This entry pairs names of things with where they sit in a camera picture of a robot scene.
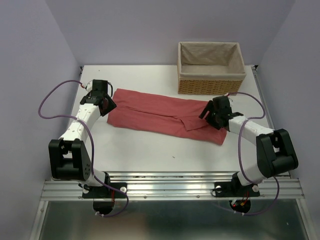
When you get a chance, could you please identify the aluminium mounting rail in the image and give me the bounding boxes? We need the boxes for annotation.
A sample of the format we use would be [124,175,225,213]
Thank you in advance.
[40,171,305,202]

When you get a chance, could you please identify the red t shirt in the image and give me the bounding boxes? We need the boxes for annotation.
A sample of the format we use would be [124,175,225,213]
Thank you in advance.
[107,88,227,146]

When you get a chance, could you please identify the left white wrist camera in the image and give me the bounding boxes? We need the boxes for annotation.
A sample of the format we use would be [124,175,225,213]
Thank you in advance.
[80,81,93,92]

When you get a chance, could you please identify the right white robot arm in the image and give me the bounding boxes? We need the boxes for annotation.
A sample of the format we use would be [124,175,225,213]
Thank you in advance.
[199,95,299,198]

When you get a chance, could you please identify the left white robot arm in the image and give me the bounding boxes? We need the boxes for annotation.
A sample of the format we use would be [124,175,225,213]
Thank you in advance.
[48,79,117,197]

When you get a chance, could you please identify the wicker basket with liner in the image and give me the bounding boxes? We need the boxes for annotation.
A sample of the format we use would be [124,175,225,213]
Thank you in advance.
[177,41,247,95]

